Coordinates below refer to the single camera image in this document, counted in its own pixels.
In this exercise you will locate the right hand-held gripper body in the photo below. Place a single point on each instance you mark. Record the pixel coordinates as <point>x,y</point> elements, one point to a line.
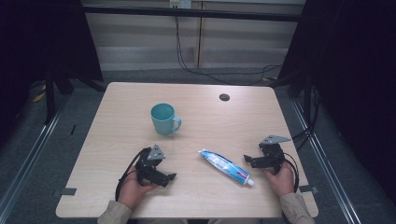
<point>271,154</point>

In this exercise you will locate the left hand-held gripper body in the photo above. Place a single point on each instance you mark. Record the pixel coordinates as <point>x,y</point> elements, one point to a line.
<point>148,165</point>

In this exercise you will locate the blue white toothpaste tube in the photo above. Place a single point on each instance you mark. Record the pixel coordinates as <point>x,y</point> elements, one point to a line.
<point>224,165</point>

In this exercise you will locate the teal mug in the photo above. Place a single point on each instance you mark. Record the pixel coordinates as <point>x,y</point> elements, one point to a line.
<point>163,119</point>

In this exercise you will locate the person's right hand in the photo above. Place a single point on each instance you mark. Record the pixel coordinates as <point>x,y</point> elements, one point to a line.
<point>281,182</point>

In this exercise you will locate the person's left hand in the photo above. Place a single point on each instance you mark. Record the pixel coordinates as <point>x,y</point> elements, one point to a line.
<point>132,191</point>

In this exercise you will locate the grey tape piece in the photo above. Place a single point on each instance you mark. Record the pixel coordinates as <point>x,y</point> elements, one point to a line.
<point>68,191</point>
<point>307,188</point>

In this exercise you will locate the dark round table grommet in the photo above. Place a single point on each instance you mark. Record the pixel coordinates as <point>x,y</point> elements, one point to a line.
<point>224,97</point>

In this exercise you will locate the black floor tape strip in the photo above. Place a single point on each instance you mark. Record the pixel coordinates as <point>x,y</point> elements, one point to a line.
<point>73,129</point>

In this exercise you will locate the black curtain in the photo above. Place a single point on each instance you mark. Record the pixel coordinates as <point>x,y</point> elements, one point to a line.
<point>37,37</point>
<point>351,77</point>

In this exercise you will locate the black metal stand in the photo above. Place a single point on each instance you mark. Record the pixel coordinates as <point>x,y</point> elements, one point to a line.
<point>49,99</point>

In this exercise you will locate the yellow floor scrap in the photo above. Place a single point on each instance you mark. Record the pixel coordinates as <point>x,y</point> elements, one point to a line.
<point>39,97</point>

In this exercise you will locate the black horizontal bar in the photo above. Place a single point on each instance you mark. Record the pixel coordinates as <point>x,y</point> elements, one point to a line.
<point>186,13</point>

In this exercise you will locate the metal floor rail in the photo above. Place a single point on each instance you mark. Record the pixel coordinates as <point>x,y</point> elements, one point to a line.
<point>31,155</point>
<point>330,171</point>

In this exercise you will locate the white wall socket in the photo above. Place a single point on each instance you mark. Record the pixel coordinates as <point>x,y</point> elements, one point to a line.
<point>180,3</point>

